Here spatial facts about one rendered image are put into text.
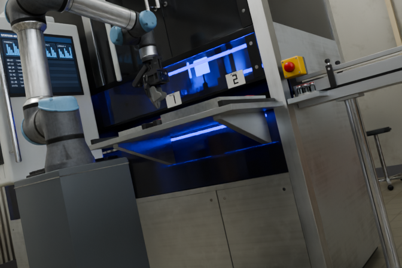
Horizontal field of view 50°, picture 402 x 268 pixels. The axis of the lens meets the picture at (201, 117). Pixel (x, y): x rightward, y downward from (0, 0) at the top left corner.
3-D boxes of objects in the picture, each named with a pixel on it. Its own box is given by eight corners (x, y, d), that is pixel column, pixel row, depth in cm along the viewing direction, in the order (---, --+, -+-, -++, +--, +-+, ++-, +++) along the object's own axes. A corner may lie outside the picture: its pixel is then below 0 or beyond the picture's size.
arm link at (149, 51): (134, 51, 179) (148, 52, 185) (137, 61, 178) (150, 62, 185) (148, 45, 174) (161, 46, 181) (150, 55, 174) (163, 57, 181)
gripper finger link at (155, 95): (161, 106, 173) (157, 84, 174) (151, 109, 176) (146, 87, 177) (166, 105, 175) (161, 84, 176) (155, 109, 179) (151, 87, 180)
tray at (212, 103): (213, 119, 182) (211, 110, 182) (267, 104, 167) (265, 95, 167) (162, 124, 154) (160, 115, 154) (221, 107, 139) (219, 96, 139)
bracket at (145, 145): (171, 164, 200) (165, 137, 202) (176, 163, 199) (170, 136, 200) (119, 176, 172) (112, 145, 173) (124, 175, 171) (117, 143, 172)
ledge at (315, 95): (301, 103, 178) (300, 99, 178) (331, 95, 170) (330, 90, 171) (288, 104, 166) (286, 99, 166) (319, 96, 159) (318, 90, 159)
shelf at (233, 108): (162, 139, 213) (161, 136, 213) (291, 104, 174) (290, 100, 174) (87, 151, 173) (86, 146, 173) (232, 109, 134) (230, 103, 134)
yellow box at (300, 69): (291, 79, 172) (287, 61, 172) (308, 73, 168) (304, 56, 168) (284, 78, 165) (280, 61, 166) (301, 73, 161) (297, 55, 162)
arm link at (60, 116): (54, 136, 125) (45, 91, 126) (37, 144, 135) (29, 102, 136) (91, 131, 133) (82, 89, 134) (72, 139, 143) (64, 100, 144)
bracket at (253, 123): (265, 143, 173) (257, 112, 174) (271, 142, 171) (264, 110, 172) (221, 154, 144) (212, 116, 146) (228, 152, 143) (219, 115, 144)
